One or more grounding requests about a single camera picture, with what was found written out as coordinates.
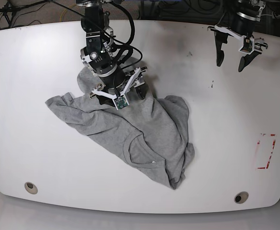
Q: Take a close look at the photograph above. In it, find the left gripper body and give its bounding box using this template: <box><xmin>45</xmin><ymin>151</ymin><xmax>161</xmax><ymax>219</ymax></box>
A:
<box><xmin>209</xmin><ymin>13</ymin><xmax>268</xmax><ymax>52</ymax></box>

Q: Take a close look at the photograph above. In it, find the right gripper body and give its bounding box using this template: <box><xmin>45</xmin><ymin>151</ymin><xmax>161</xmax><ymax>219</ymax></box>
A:
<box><xmin>89</xmin><ymin>67</ymin><xmax>148</xmax><ymax>100</ymax></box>

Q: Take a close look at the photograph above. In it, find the grey T-shirt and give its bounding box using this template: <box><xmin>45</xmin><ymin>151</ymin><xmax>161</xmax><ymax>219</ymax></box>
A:
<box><xmin>46</xmin><ymin>68</ymin><xmax>195</xmax><ymax>189</ymax></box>

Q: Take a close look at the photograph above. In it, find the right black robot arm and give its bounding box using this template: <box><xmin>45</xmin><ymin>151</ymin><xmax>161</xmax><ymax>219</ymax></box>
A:
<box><xmin>76</xmin><ymin>0</ymin><xmax>147</xmax><ymax>110</ymax></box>

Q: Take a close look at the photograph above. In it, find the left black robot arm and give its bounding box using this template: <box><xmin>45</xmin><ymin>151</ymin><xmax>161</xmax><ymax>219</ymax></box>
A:
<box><xmin>208</xmin><ymin>0</ymin><xmax>268</xmax><ymax>72</ymax></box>

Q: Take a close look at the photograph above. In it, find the red tape marking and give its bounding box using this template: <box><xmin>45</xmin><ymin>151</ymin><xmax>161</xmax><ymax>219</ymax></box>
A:
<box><xmin>255</xmin><ymin>133</ymin><xmax>277</xmax><ymax>170</ymax></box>

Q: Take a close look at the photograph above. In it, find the black tripod stand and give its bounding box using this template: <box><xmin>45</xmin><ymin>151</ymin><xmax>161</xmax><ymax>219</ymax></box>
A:
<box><xmin>0</xmin><ymin>0</ymin><xmax>47</xmax><ymax>27</ymax></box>

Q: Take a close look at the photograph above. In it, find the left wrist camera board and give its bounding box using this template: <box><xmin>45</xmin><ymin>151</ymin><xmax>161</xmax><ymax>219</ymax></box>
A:
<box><xmin>239</xmin><ymin>35</ymin><xmax>254</xmax><ymax>54</ymax></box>

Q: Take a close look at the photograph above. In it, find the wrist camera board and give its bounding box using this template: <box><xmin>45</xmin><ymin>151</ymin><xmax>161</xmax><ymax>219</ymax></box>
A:
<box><xmin>239</xmin><ymin>35</ymin><xmax>254</xmax><ymax>54</ymax></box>
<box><xmin>113</xmin><ymin>95</ymin><xmax>129</xmax><ymax>110</ymax></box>

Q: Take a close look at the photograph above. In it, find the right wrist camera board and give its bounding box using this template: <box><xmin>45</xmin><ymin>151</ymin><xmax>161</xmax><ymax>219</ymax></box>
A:
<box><xmin>113</xmin><ymin>95</ymin><xmax>129</xmax><ymax>110</ymax></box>

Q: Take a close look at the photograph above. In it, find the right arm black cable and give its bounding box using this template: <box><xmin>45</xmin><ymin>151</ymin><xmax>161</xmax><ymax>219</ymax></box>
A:
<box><xmin>65</xmin><ymin>0</ymin><xmax>144</xmax><ymax>80</ymax></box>

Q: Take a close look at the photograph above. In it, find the left table cable grommet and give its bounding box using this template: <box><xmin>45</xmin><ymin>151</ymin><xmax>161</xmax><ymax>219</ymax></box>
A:
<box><xmin>24</xmin><ymin>182</ymin><xmax>38</xmax><ymax>195</ymax></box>

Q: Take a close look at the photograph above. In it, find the table cable grommet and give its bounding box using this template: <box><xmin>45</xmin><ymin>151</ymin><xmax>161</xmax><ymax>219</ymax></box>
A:
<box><xmin>24</xmin><ymin>182</ymin><xmax>38</xmax><ymax>195</ymax></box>
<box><xmin>234</xmin><ymin>191</ymin><xmax>249</xmax><ymax>204</ymax></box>

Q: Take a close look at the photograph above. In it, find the right table cable grommet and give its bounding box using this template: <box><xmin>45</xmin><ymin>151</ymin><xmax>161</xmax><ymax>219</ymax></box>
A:
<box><xmin>234</xmin><ymin>191</ymin><xmax>249</xmax><ymax>204</ymax></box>

